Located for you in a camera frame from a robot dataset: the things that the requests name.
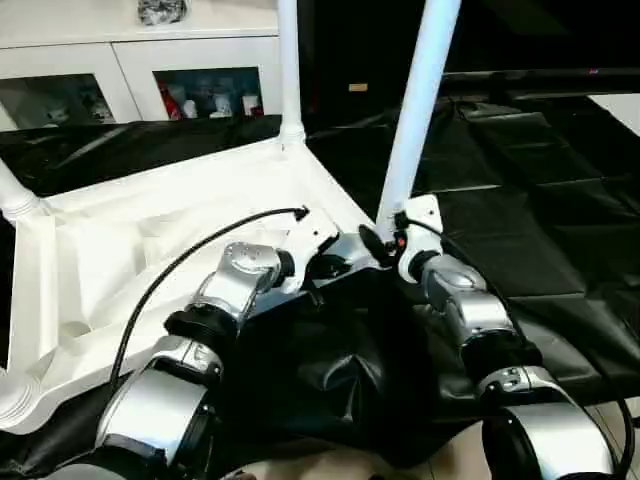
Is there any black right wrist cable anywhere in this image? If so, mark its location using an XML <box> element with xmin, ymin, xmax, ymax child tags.
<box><xmin>397</xmin><ymin>212</ymin><xmax>632</xmax><ymax>480</ymax></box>

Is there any red bottle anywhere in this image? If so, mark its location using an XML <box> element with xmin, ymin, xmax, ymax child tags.
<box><xmin>160</xmin><ymin>82</ymin><xmax>182</xmax><ymax>120</ymax></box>

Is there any white cabinet with glass doors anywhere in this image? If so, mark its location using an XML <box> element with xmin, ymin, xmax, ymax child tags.
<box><xmin>0</xmin><ymin>0</ymin><xmax>282</xmax><ymax>132</ymax></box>

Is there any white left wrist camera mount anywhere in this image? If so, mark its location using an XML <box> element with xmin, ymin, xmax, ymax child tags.
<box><xmin>277</xmin><ymin>214</ymin><xmax>341</xmax><ymax>296</ymax></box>

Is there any white flat panel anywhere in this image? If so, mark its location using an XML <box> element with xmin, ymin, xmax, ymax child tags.
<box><xmin>589</xmin><ymin>93</ymin><xmax>640</xmax><ymax>134</ymax></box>

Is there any large black case yellow label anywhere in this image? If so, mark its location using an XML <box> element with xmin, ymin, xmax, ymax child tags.
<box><xmin>299</xmin><ymin>0</ymin><xmax>446</xmax><ymax>134</ymax></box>

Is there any grey metal bar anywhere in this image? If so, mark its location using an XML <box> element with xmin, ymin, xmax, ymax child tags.
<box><xmin>442</xmin><ymin>69</ymin><xmax>640</xmax><ymax>89</ymax></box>

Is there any black mat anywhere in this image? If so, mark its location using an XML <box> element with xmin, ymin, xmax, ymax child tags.
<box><xmin>0</xmin><ymin>94</ymin><xmax>640</xmax><ymax>471</ymax></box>

